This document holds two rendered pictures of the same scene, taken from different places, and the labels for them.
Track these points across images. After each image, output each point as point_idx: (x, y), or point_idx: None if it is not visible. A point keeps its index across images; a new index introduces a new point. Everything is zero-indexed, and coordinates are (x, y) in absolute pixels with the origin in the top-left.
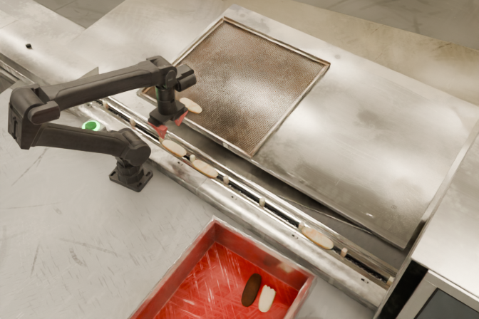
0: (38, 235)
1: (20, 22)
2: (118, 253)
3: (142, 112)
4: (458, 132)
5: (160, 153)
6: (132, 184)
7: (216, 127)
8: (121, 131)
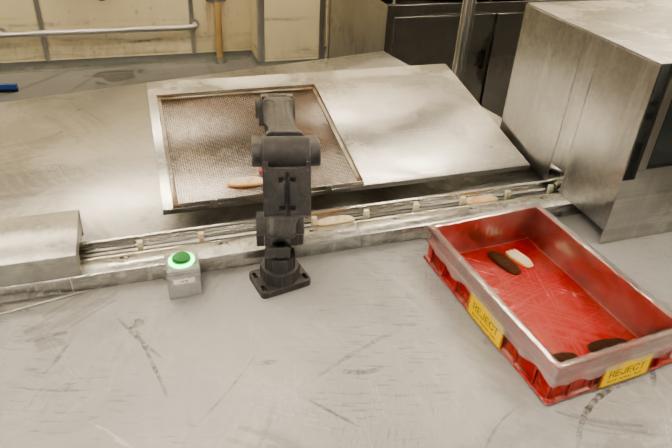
0: (292, 395)
1: None
2: (387, 333)
3: None
4: (453, 83)
5: None
6: (297, 279)
7: None
8: (260, 215)
